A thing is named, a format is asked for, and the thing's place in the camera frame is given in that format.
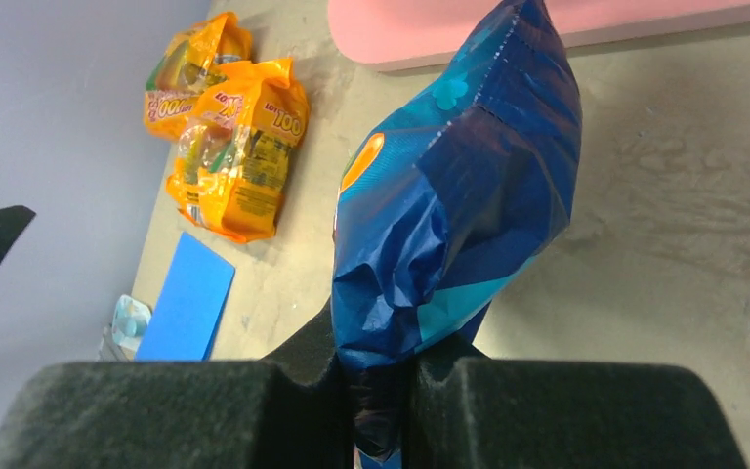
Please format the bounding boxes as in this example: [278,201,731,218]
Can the orange candy bag near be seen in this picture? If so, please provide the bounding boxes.
[165,57,310,243]

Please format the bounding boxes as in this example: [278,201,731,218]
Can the pink three-tier shelf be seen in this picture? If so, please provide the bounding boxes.
[327,0,750,71]

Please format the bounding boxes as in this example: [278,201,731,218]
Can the blue candy bag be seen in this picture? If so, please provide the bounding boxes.
[329,1,582,468]

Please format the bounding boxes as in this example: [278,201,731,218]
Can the orange candy bag far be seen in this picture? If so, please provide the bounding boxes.
[143,11,253,142]

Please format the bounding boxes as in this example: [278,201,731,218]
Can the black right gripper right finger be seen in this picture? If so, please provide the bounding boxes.
[402,335,746,468]

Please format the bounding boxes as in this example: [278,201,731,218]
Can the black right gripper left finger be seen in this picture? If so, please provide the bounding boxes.
[0,310,354,468]

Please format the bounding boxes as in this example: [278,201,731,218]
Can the clear tape roll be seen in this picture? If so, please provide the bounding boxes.
[97,294,151,362]

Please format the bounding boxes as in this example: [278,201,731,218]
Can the blue foam pad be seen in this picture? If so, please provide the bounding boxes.
[134,233,235,362]

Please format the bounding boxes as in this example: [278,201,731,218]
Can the orange candy bag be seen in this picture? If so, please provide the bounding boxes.
[143,11,253,142]
[165,57,310,243]

